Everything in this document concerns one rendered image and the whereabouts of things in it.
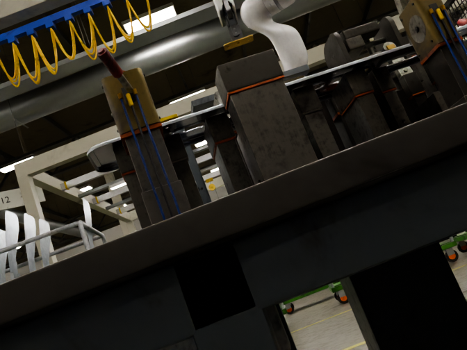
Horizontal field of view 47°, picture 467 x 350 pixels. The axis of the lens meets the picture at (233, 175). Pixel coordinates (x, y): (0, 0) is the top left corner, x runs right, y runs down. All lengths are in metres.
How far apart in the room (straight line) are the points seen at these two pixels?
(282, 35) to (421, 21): 0.81
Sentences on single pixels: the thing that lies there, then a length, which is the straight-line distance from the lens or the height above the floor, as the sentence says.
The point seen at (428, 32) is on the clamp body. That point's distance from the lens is 1.20.
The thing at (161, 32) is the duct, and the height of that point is 5.16.
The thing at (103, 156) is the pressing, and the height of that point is 1.00.
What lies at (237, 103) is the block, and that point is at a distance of 1.03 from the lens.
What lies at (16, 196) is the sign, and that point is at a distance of 12.39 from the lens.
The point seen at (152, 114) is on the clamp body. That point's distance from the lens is 0.99.
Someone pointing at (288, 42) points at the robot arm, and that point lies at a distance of 1.93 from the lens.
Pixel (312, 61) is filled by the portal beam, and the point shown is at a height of 3.31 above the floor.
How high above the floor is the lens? 0.60
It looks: 13 degrees up
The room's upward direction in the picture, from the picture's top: 21 degrees counter-clockwise
